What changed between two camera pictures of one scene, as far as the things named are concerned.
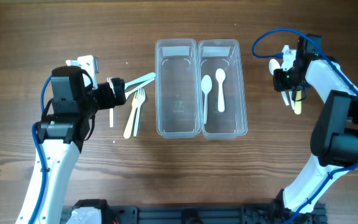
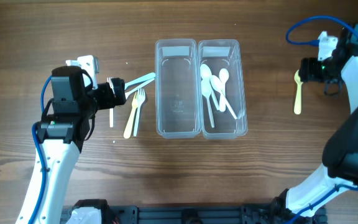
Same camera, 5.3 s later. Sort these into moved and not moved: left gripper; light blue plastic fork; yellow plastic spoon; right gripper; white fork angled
Moved: right gripper
Not moved: left gripper; light blue plastic fork; white fork angled; yellow plastic spoon
